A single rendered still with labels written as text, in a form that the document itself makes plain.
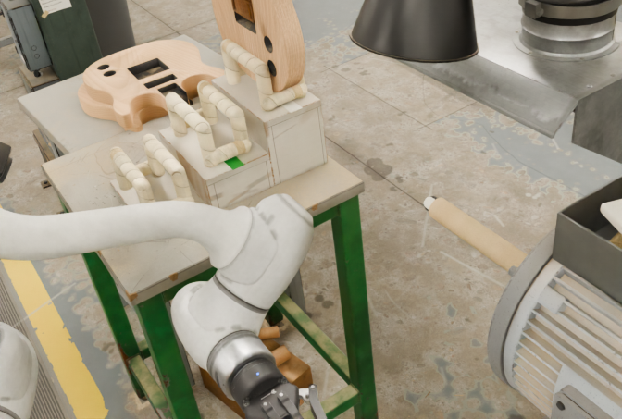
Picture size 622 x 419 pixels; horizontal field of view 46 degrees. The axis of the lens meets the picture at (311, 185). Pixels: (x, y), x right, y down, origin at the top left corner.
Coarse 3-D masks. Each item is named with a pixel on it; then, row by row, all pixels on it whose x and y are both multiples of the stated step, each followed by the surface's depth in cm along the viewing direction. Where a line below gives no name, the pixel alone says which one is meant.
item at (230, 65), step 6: (222, 54) 171; (228, 60) 171; (234, 60) 172; (228, 66) 172; (234, 66) 172; (228, 72) 173; (234, 72) 173; (228, 78) 174; (234, 78) 174; (240, 78) 176; (234, 84) 175
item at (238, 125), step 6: (234, 120) 160; (240, 120) 160; (234, 126) 160; (240, 126) 160; (234, 132) 162; (240, 132) 161; (246, 132) 163; (234, 138) 163; (240, 138) 162; (246, 138) 163
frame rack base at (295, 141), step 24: (240, 96) 170; (312, 96) 166; (264, 120) 160; (288, 120) 162; (312, 120) 166; (264, 144) 164; (288, 144) 165; (312, 144) 169; (288, 168) 169; (312, 168) 173
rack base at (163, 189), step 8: (144, 176) 176; (152, 176) 176; (168, 176) 175; (112, 184) 175; (152, 184) 173; (160, 184) 173; (168, 184) 172; (120, 192) 172; (128, 192) 171; (136, 192) 171; (160, 192) 170; (168, 192) 169; (192, 192) 168; (128, 200) 169; (136, 200) 168; (160, 200) 167; (168, 200) 167; (200, 200) 166
